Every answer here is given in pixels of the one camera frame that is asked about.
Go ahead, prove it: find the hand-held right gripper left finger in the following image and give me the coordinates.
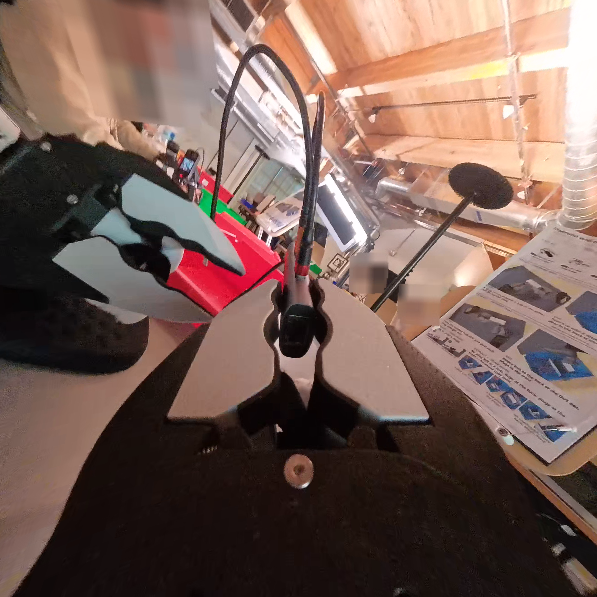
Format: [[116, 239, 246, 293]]
[[167, 279, 283, 423]]

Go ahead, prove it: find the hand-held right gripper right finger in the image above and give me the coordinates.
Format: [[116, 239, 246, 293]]
[[310, 279, 431, 424]]

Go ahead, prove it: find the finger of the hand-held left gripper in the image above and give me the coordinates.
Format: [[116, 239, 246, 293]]
[[51, 235, 216, 324], [120, 174, 247, 277]]

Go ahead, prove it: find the red plastic bin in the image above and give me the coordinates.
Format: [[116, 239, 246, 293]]
[[165, 212, 285, 327], [198, 168, 234, 206]]

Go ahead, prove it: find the black cable with red-ringed plug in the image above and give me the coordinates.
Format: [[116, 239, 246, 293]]
[[210, 44, 314, 280]]

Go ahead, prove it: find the green plastic bin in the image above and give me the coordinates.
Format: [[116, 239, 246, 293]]
[[198, 187, 248, 227]]

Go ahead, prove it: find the black honeycomb cushion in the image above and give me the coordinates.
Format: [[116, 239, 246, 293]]
[[0, 285, 150, 374]]

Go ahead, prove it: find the black disc floor lamp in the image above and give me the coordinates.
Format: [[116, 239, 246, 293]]
[[231, 145, 271, 201], [371, 162, 515, 313]]

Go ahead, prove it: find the white light panel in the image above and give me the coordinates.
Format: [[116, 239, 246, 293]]
[[316, 173, 369, 252]]

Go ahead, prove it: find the wooden backboard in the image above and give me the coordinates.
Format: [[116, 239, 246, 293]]
[[501, 417, 597, 477]]

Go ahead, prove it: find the thin black cable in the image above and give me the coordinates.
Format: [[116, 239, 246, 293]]
[[310, 91, 327, 262]]

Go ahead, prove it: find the silver ceiling duct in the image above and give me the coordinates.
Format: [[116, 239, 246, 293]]
[[560, 0, 597, 231], [375, 177, 562, 234]]

